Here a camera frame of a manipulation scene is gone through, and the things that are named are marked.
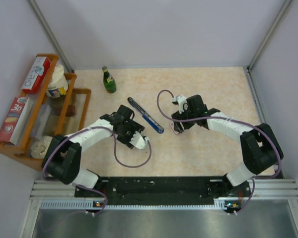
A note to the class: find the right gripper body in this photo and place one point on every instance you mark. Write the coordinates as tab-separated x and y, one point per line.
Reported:
186	114

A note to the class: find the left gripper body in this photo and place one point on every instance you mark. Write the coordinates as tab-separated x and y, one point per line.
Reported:
128	131

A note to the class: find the blue stapler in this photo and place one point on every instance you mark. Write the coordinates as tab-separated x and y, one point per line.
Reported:
157	127

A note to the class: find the red staple box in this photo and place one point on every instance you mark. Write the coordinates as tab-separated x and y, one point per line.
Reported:
173	127

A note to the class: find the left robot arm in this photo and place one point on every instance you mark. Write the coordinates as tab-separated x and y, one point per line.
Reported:
63	157

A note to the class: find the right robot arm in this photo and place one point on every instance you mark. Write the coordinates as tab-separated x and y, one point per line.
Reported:
259	146

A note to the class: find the green glass bottle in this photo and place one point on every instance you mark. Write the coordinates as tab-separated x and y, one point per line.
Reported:
108	81

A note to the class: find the brown block on shelf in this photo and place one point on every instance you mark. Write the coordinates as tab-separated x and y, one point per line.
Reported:
71	111

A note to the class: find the white paper bag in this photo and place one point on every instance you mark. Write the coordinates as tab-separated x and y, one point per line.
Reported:
58	85

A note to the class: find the white cloth roll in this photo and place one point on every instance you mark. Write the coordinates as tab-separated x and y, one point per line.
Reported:
40	147

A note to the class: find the red white box upper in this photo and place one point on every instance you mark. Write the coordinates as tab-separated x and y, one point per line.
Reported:
35	77

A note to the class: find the red white box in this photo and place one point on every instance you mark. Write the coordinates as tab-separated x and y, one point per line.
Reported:
35	77
15	120

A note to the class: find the red white box lower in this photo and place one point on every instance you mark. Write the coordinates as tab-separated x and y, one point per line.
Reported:
15	120

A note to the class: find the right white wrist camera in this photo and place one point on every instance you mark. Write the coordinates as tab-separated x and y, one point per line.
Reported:
181	101

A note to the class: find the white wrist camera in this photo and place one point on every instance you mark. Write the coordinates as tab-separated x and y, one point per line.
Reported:
139	141
181	101

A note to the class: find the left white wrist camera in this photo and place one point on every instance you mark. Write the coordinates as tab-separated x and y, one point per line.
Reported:
139	141

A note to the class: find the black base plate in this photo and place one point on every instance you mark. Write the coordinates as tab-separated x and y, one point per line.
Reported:
168	190

